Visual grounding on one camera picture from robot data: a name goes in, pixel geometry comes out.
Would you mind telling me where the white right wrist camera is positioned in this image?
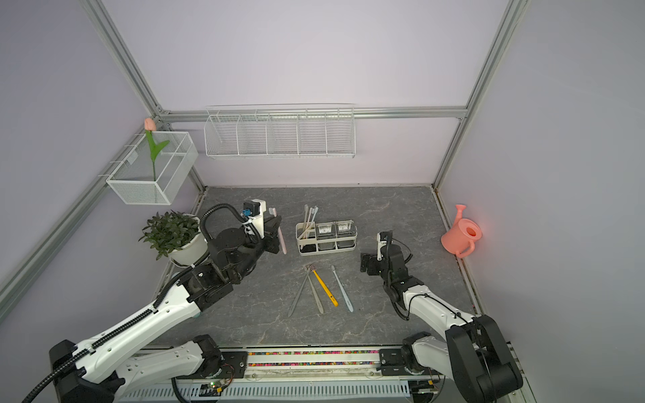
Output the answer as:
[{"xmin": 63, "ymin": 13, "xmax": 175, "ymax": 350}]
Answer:
[{"xmin": 376, "ymin": 231, "xmax": 392, "ymax": 261}]

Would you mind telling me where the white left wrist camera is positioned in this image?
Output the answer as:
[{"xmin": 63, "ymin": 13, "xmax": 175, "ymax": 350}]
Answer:
[{"xmin": 243, "ymin": 199, "xmax": 267, "ymax": 238}]

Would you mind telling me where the teal thin toothbrush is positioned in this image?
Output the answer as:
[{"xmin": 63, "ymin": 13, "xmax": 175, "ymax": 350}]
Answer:
[{"xmin": 331, "ymin": 265, "xmax": 354, "ymax": 312}]

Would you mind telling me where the potted green plant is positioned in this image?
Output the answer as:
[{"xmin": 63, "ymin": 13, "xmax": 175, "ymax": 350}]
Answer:
[{"xmin": 139, "ymin": 210, "xmax": 208, "ymax": 267}]

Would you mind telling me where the pink artificial tulip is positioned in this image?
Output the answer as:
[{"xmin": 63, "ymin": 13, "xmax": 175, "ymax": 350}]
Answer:
[{"xmin": 144, "ymin": 118, "xmax": 170, "ymax": 181}]

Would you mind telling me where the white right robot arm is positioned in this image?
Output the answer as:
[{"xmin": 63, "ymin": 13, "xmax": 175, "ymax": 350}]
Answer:
[{"xmin": 360, "ymin": 231, "xmax": 524, "ymax": 402}]

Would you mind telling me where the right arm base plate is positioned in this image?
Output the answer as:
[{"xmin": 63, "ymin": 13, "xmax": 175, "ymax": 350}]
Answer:
[{"xmin": 377, "ymin": 346, "xmax": 432, "ymax": 376}]

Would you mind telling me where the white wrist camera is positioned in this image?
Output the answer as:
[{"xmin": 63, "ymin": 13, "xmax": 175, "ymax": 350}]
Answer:
[
  {"xmin": 376, "ymin": 231, "xmax": 392, "ymax": 261},
  {"xmin": 243, "ymin": 199, "xmax": 267, "ymax": 238}
]

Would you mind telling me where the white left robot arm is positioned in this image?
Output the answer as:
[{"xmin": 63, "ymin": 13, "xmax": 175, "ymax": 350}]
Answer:
[{"xmin": 25, "ymin": 203, "xmax": 282, "ymax": 402}]

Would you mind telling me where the pink watering can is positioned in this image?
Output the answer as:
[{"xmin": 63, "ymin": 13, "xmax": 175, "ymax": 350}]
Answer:
[{"xmin": 441, "ymin": 204, "xmax": 483, "ymax": 259}]

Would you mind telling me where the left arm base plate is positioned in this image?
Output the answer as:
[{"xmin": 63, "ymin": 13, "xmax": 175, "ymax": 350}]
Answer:
[{"xmin": 178, "ymin": 350, "xmax": 249, "ymax": 379}]

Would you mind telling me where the light blue toothbrush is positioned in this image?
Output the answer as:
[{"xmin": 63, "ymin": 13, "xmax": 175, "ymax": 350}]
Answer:
[{"xmin": 298, "ymin": 206, "xmax": 318, "ymax": 239}]

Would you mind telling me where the yellow toothbrush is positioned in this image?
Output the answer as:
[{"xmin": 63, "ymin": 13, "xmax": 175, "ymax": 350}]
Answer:
[{"xmin": 309, "ymin": 265, "xmax": 339, "ymax": 307}]

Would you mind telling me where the white toothbrush holder caddy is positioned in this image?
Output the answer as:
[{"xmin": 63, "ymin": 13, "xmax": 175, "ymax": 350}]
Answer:
[{"xmin": 296, "ymin": 220, "xmax": 358, "ymax": 256}]

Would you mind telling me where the white vented cable duct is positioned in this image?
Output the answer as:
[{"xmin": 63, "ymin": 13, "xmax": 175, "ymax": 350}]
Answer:
[{"xmin": 118, "ymin": 379, "xmax": 412, "ymax": 403}]

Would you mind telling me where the white wire basket long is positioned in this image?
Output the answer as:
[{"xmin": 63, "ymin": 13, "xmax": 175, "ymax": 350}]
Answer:
[{"xmin": 204, "ymin": 103, "xmax": 356, "ymax": 159}]

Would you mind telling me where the white mesh basket small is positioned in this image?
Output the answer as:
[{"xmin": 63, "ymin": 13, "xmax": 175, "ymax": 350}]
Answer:
[{"xmin": 106, "ymin": 131, "xmax": 198, "ymax": 206}]

